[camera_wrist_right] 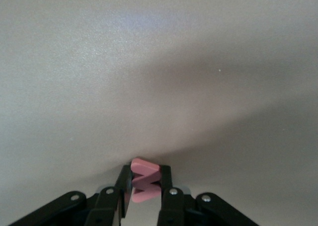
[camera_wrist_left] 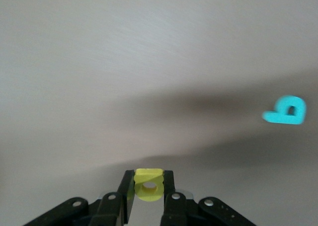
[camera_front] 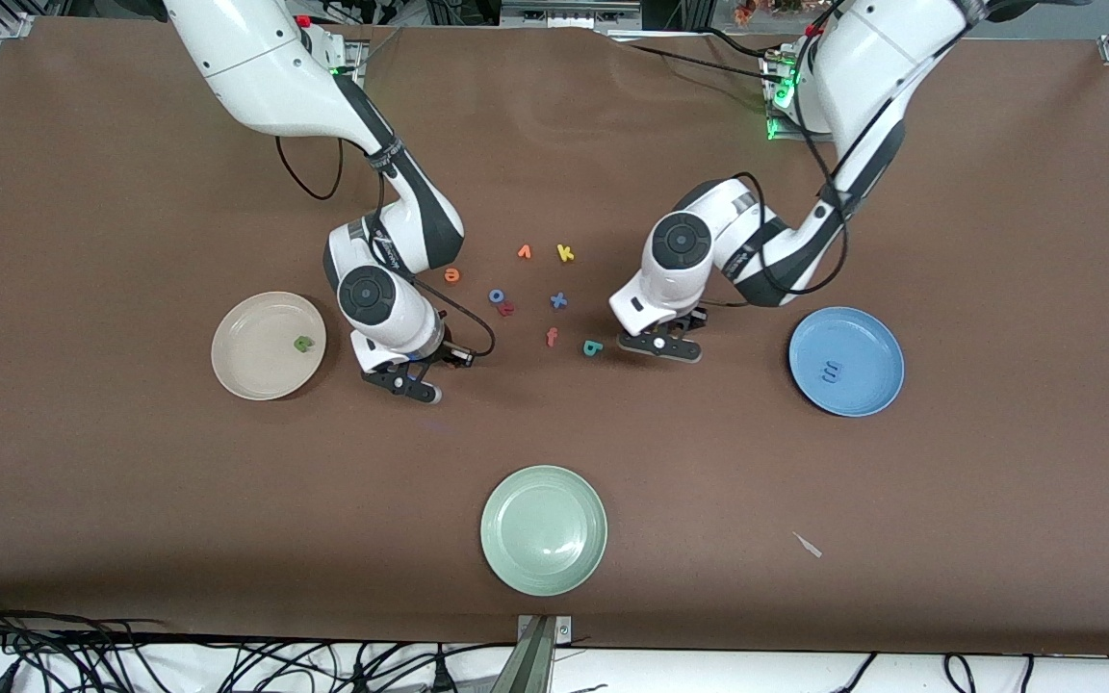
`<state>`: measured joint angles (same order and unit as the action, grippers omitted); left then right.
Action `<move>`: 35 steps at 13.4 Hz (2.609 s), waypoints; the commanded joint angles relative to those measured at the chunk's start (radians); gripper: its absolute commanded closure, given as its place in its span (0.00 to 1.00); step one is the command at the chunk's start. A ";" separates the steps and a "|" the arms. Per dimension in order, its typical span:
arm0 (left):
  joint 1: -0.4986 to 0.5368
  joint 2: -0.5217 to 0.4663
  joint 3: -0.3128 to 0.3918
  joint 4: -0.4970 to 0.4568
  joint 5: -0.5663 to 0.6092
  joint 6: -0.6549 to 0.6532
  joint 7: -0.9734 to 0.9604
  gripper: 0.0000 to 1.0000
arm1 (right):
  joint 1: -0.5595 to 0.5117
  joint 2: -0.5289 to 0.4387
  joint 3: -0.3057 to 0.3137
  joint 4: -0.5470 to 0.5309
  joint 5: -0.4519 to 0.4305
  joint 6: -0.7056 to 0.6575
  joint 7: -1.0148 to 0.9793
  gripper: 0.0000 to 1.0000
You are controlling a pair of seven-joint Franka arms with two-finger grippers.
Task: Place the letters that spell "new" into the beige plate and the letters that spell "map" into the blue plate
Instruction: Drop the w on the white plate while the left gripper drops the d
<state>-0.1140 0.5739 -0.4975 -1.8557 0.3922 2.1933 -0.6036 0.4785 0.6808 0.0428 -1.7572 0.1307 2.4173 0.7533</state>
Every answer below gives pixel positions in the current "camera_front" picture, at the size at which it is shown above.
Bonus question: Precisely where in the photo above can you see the brown table cover sheet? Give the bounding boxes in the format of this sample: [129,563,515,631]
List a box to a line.
[0,17,1109,657]

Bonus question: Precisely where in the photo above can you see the blue plate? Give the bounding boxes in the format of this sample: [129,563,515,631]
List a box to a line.
[787,306,905,418]

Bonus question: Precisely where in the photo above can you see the pale green plate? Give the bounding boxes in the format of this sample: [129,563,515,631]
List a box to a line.
[479,465,608,598]

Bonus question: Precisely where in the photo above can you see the beige brown plate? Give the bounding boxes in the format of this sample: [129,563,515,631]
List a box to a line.
[211,292,327,401]

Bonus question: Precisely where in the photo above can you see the orange artificial flowers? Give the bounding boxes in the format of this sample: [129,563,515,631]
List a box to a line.
[733,0,806,25]

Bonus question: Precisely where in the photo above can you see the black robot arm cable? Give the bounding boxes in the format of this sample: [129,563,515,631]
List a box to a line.
[273,135,498,359]
[699,10,969,309]

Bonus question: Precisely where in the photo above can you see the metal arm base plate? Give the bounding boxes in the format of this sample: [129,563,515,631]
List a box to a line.
[323,38,368,90]
[761,48,839,143]

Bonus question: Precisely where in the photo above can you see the black base cable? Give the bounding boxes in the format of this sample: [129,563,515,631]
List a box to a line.
[627,43,787,86]
[704,27,787,61]

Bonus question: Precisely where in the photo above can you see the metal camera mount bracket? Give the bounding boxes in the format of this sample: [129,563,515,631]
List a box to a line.
[492,614,573,693]

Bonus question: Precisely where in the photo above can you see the grey metal frame bar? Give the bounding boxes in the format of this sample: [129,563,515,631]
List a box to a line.
[500,0,642,30]

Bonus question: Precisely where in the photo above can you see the tangled black cable bundle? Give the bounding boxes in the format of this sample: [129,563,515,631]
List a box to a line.
[0,592,517,693]

